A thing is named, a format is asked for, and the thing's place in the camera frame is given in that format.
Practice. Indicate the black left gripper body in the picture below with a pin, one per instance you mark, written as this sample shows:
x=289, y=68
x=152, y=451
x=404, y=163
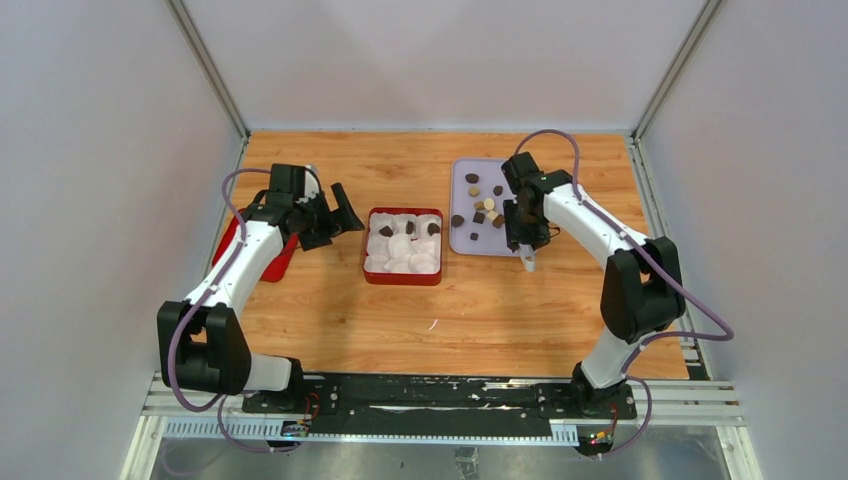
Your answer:
x=314, y=205

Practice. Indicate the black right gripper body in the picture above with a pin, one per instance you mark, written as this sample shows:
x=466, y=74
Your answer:
x=528, y=228

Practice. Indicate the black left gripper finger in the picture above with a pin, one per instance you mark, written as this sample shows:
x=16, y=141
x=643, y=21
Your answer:
x=344, y=215
x=318, y=233

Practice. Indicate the steel tongs with grey handle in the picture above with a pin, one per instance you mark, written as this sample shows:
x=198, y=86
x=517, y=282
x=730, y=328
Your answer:
x=528, y=257

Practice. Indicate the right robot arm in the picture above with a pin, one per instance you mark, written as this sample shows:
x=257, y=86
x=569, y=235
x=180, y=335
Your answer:
x=640, y=295

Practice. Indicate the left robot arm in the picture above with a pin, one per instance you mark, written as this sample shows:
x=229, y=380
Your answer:
x=204, y=354

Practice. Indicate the red box lid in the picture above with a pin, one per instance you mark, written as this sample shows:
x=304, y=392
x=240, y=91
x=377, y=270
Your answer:
x=253, y=253

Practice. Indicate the lavender plastic tray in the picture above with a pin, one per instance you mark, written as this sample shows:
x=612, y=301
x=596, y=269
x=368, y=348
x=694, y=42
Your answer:
x=491, y=241

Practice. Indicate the red box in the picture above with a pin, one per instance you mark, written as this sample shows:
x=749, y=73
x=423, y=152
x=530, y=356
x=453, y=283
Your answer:
x=403, y=280

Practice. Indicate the white paper liner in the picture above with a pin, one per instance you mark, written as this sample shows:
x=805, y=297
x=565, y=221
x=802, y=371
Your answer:
x=401, y=254

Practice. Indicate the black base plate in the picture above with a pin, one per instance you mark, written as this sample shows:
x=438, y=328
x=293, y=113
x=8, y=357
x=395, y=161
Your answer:
x=406, y=405

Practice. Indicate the aluminium frame rail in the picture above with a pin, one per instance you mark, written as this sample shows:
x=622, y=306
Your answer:
x=681, y=403

